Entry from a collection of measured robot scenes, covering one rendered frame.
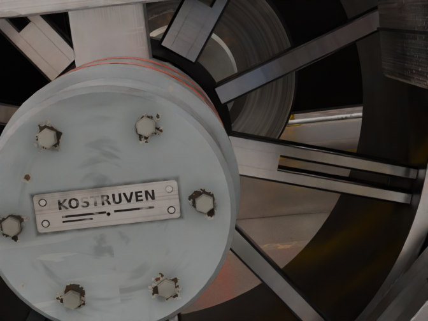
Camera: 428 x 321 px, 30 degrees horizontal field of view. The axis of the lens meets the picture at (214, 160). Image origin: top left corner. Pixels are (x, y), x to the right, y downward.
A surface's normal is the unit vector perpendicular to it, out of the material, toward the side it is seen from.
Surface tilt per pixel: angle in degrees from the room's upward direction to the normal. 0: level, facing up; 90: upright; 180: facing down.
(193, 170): 90
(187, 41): 90
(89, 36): 90
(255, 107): 90
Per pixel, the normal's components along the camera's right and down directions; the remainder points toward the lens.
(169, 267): 0.05, 0.18
